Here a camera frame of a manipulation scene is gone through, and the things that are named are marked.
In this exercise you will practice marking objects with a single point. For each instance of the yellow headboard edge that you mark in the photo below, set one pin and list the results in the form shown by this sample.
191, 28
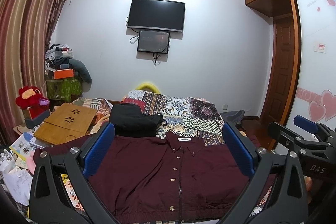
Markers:
148, 87

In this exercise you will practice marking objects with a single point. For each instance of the maroon button-up shirt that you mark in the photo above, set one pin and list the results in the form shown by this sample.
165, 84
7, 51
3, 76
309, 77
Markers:
143, 180

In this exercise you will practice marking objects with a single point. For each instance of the grey stuffed pillow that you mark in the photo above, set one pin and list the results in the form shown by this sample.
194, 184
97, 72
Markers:
81, 69

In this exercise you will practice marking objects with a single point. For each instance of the wooden door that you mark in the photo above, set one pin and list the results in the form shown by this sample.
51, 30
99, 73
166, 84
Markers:
281, 70

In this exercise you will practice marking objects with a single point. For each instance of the wall-mounted black television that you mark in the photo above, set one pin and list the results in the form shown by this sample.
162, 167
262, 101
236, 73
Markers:
157, 15

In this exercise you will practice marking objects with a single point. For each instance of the wooden lap desk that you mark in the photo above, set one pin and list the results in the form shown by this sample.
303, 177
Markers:
68, 122

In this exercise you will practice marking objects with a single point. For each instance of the black folded garment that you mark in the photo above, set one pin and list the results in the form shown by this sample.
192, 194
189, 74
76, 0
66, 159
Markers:
129, 121

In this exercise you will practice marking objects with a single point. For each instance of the green patterned storage box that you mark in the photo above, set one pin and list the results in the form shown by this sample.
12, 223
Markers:
67, 89

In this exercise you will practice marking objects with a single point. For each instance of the striped red curtain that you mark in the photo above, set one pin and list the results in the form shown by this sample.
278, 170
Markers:
26, 29

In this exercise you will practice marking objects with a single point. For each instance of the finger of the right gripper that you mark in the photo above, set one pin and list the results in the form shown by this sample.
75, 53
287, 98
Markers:
306, 124

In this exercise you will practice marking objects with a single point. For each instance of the pile of papers and bags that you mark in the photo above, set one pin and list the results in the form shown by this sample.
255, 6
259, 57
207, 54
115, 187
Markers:
16, 171

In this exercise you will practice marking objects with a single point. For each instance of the small wall monitor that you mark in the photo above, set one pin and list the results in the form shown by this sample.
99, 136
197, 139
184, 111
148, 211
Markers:
152, 41

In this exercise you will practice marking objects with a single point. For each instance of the patchwork patterned bedspread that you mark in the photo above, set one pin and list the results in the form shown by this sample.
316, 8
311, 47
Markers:
183, 116

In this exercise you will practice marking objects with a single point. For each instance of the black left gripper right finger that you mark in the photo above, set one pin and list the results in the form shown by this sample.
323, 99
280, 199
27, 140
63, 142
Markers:
287, 201

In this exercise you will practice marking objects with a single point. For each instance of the red plush toy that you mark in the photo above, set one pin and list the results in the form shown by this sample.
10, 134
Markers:
31, 101

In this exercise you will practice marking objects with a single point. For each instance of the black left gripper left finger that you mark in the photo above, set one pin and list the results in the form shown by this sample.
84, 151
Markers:
49, 201

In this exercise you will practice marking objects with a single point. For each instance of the orange box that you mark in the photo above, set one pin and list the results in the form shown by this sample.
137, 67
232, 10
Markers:
63, 74

